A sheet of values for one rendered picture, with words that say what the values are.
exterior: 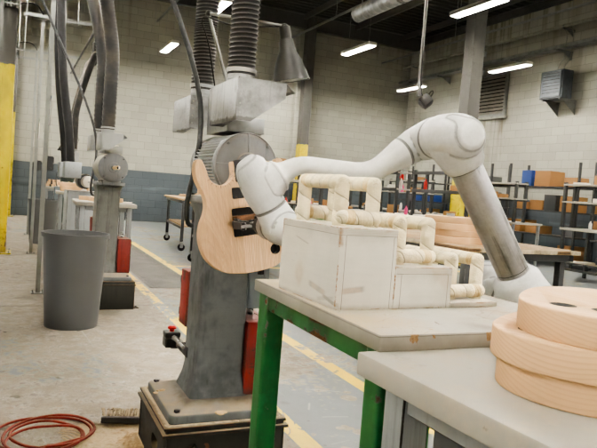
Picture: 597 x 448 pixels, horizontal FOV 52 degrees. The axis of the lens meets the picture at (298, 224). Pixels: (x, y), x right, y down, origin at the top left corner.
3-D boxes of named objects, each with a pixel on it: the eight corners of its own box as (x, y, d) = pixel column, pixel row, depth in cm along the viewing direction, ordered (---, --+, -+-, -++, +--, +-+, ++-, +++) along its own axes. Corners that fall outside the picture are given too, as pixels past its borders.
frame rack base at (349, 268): (276, 287, 151) (282, 217, 150) (329, 287, 158) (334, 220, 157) (334, 310, 127) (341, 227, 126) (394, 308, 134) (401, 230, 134)
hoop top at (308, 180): (296, 186, 147) (297, 172, 147) (307, 187, 149) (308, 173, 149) (339, 189, 130) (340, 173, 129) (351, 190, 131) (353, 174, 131)
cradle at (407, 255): (389, 261, 140) (390, 247, 139) (428, 262, 145) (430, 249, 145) (398, 263, 137) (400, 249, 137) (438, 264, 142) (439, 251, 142)
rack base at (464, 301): (379, 287, 165) (380, 283, 165) (424, 286, 172) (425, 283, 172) (449, 308, 141) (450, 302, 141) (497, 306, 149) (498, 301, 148)
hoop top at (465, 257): (424, 256, 167) (425, 244, 166) (433, 256, 168) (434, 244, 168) (476, 267, 149) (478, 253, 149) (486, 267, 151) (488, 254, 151)
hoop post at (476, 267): (464, 296, 152) (467, 259, 152) (473, 296, 154) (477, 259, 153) (473, 299, 149) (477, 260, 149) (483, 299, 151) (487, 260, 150)
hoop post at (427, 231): (415, 263, 144) (418, 223, 144) (425, 263, 146) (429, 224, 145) (424, 265, 142) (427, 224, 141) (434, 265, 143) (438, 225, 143)
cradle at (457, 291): (441, 296, 147) (442, 283, 147) (476, 295, 153) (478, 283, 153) (451, 299, 145) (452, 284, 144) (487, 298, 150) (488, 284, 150)
